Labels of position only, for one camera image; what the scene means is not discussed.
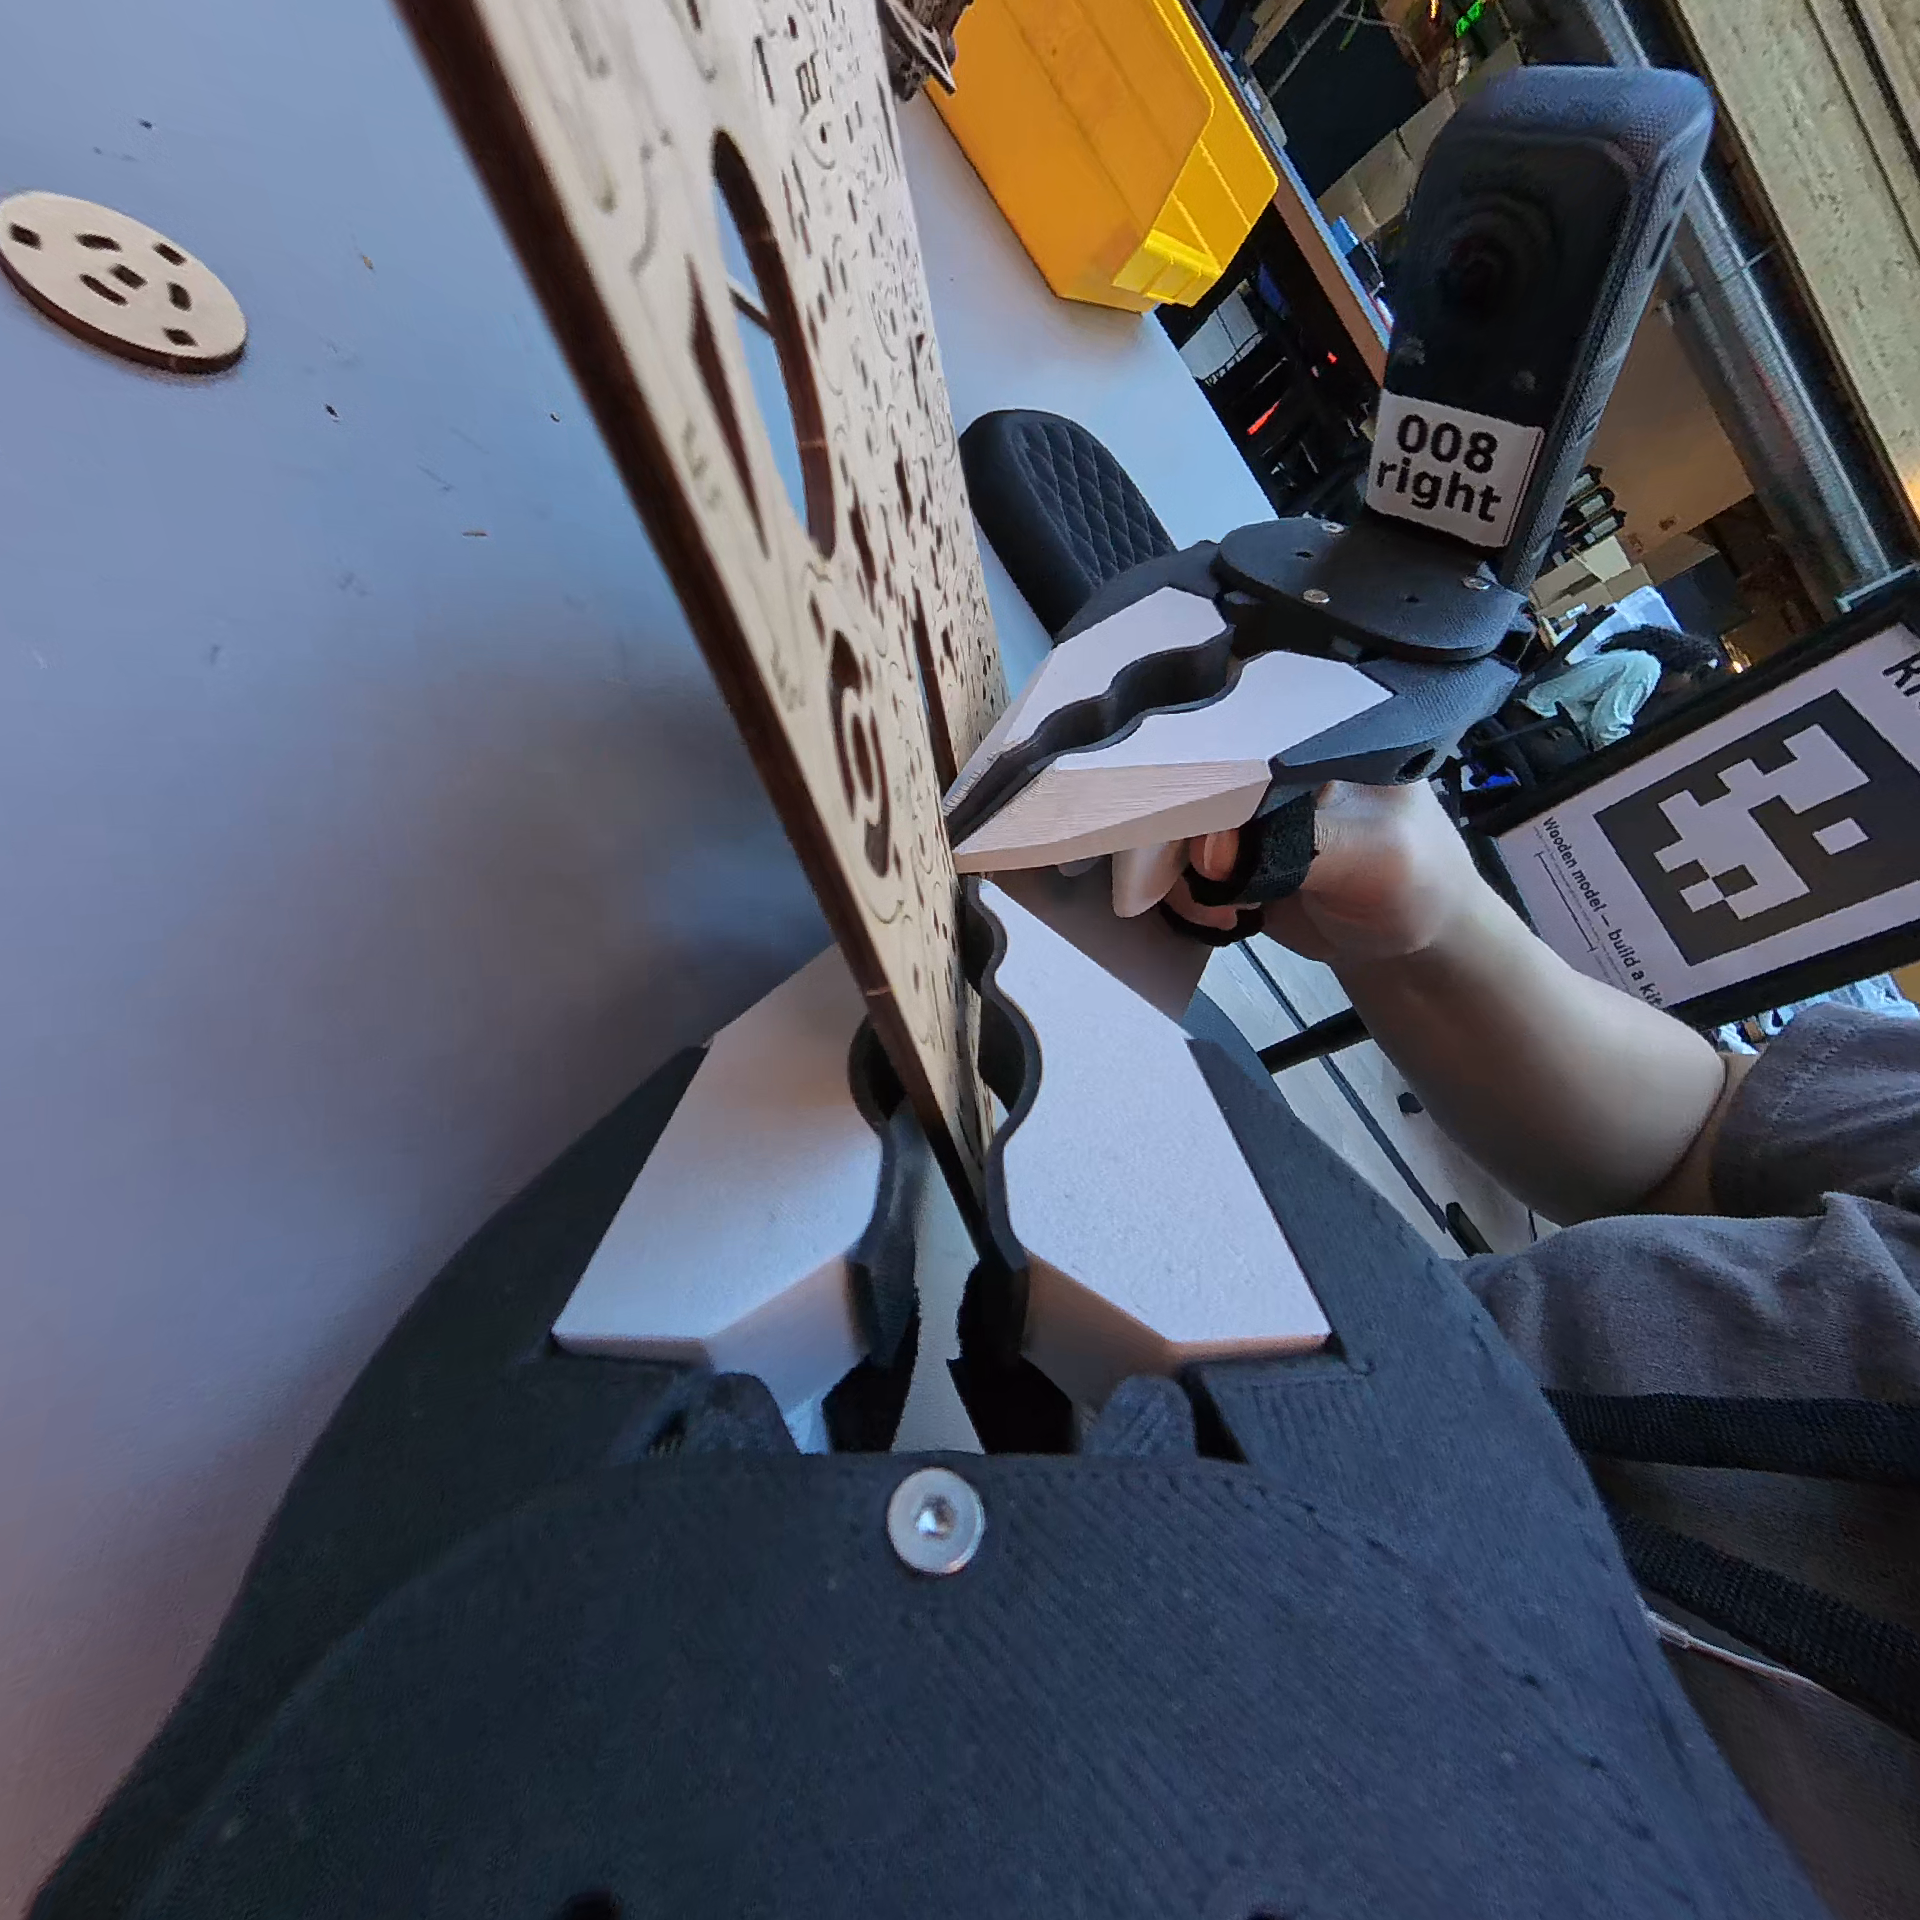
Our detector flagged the black strap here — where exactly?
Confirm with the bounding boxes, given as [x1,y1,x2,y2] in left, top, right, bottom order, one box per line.
[1545,1387,1920,1490]
[1610,1522,1920,1742]

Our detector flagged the person's right forearm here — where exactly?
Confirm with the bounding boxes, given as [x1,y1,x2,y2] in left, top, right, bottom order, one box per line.
[1342,901,1759,1227]

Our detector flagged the round slotted wooden disc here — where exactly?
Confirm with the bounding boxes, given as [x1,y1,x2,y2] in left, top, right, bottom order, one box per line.
[0,189,249,376]

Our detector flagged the laser-cut wooden parts sheet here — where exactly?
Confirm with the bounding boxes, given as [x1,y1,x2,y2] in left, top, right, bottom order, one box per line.
[393,0,1009,1203]

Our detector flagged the person's right hand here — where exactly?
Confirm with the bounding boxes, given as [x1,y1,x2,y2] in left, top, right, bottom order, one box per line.
[1160,776,1504,972]

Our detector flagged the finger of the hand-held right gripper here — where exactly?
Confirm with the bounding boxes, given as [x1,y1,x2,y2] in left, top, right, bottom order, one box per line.
[949,651,1397,877]
[944,584,1242,824]

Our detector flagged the person's grey shirt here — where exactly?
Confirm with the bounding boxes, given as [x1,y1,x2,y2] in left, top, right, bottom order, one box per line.
[1463,1006,1920,1920]

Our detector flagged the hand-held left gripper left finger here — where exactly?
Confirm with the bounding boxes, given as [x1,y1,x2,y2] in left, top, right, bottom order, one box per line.
[551,944,920,1452]

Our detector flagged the yellow plastic bin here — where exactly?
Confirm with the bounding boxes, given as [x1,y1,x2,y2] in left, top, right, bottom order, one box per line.
[925,0,1280,314]

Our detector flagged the assembled wooden model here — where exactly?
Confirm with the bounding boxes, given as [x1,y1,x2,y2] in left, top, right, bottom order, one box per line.
[878,0,962,98]

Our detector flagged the framed marker sign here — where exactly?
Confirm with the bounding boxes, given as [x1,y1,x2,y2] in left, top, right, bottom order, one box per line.
[1476,576,1920,1029]

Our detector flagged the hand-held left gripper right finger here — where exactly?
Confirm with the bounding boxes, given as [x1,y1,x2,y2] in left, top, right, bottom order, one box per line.
[967,882,1336,1434]

